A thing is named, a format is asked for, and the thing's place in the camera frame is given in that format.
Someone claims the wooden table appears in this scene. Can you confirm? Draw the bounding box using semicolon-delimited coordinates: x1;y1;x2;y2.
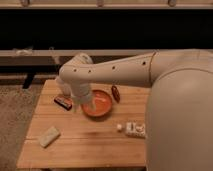
17;80;149;169

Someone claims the dark red oblong object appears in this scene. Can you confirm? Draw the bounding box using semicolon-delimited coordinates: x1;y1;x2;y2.
111;85;120;103

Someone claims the dark snack bar packet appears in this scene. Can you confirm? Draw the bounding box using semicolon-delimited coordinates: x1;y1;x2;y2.
54;95;72;110

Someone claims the pale green sponge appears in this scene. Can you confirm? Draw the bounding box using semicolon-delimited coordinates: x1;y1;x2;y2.
38;126;60;148

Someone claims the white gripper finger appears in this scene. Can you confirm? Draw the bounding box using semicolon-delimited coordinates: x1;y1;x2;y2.
88;99;96;111
73;102;80;112

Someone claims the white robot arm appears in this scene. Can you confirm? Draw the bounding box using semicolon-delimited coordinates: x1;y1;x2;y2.
59;49;213;171

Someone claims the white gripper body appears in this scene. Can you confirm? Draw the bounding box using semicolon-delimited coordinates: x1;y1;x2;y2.
70;83;93;104

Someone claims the plastic bottle with white cap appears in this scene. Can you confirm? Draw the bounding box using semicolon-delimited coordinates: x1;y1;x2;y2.
116;122;146;138

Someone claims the grey horizontal rail bench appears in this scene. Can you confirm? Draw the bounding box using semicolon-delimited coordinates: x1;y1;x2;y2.
0;49;153;66

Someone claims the orange ceramic bowl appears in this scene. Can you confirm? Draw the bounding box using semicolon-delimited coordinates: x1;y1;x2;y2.
82;90;112;117

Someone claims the clear plastic cup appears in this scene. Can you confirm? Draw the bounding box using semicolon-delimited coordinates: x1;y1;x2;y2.
55;76;71;96

